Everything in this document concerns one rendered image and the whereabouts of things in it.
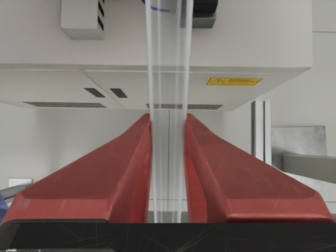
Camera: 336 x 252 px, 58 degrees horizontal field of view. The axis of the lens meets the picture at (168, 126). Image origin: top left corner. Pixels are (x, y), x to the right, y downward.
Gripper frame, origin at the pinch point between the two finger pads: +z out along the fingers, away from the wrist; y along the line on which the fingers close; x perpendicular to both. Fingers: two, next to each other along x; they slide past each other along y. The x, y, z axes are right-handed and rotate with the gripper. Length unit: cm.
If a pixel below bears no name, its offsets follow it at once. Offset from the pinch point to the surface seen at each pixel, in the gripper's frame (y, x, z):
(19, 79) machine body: 27, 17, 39
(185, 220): -1.2, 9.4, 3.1
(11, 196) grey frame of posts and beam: 50, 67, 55
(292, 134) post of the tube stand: -43, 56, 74
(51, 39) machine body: 17.2, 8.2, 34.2
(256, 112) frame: -22, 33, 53
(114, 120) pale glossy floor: 19, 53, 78
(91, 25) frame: 10.2, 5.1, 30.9
